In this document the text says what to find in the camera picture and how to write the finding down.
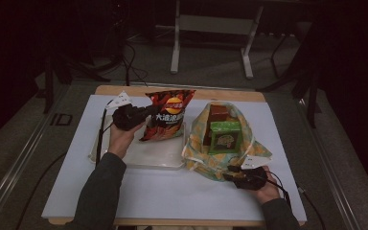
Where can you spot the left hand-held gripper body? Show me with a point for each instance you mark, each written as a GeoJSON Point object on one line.
{"type": "Point", "coordinates": [126, 116]}

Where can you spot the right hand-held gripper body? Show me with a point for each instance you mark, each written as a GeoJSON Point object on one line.
{"type": "Point", "coordinates": [250, 179]}

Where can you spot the red black chips bag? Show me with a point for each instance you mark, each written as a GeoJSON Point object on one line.
{"type": "Point", "coordinates": [167, 118]}

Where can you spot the green snack box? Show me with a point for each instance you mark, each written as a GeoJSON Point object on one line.
{"type": "Point", "coordinates": [225, 137]}

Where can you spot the white plastic tray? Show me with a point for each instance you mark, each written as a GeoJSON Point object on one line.
{"type": "Point", "coordinates": [159, 153]}

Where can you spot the brown snack packet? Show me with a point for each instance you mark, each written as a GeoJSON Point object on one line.
{"type": "Point", "coordinates": [218, 111]}

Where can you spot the person's right hand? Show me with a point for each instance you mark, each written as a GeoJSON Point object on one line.
{"type": "Point", "coordinates": [268, 191]}

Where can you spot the person's left hand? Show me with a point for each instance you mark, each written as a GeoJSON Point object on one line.
{"type": "Point", "coordinates": [121, 140]}

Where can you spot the black metal stand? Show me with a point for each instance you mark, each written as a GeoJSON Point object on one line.
{"type": "Point", "coordinates": [57, 73]}
{"type": "Point", "coordinates": [306, 80]}

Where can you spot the metal floor rail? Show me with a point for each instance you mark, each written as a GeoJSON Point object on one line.
{"type": "Point", "coordinates": [329, 166]}
{"type": "Point", "coordinates": [16, 163]}

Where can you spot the white metal stand frame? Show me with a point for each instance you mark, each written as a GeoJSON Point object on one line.
{"type": "Point", "coordinates": [214, 28]}

